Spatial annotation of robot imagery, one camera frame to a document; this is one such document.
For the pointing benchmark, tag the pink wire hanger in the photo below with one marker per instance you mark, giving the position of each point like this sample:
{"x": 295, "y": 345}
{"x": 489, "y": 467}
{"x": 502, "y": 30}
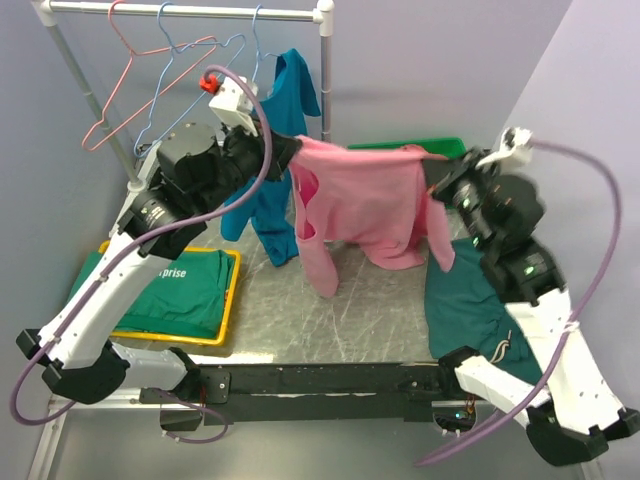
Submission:
{"x": 146, "y": 77}

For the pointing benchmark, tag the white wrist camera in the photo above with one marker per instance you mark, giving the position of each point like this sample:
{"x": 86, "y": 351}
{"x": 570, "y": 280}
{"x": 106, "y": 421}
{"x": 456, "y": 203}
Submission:
{"x": 515, "y": 150}
{"x": 229, "y": 103}

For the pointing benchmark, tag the pink t shirt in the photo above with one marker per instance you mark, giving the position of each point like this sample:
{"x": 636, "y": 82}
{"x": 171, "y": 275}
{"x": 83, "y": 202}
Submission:
{"x": 378, "y": 200}

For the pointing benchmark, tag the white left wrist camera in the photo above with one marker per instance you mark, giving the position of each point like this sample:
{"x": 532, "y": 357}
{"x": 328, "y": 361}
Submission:
{"x": 229, "y": 103}

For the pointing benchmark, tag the dark green shorts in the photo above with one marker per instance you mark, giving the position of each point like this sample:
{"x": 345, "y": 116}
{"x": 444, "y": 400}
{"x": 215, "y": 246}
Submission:
{"x": 463, "y": 309}

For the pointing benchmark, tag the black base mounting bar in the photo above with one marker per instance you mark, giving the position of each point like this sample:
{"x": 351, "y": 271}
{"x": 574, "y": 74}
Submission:
{"x": 334, "y": 391}

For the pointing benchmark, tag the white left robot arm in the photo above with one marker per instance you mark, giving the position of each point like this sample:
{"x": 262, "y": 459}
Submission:
{"x": 195, "y": 175}

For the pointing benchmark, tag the blue t shirt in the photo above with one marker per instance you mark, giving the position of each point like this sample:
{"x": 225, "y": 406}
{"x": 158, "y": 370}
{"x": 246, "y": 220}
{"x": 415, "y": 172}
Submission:
{"x": 291, "y": 102}

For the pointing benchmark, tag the aluminium frame rail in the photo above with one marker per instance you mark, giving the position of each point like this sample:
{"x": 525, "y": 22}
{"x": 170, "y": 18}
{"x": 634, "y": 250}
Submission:
{"x": 122, "y": 440}

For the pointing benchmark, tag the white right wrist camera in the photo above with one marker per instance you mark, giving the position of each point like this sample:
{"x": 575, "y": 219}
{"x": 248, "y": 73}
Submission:
{"x": 515, "y": 150}

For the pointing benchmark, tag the green printed t shirt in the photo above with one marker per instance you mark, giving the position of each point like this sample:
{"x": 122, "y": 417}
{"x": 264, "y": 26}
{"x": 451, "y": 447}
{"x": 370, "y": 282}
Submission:
{"x": 190, "y": 295}

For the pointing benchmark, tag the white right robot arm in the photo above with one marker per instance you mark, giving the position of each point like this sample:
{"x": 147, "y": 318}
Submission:
{"x": 570, "y": 415}

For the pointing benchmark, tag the yellow plastic tray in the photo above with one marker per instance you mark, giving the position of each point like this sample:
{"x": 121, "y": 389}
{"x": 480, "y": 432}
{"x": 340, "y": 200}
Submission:
{"x": 230, "y": 300}

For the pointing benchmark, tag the blue hanger with shirt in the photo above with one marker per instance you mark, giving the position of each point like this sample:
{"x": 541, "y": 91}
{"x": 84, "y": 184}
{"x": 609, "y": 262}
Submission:
{"x": 259, "y": 56}

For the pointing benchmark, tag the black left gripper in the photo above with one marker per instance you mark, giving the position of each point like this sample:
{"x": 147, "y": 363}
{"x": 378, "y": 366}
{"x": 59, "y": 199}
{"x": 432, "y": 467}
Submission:
{"x": 283, "y": 150}

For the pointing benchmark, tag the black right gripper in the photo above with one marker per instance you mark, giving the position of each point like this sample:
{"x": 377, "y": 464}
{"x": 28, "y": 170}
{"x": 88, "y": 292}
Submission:
{"x": 462, "y": 169}

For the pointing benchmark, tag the green plastic tray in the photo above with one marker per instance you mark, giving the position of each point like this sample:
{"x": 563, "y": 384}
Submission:
{"x": 450, "y": 147}

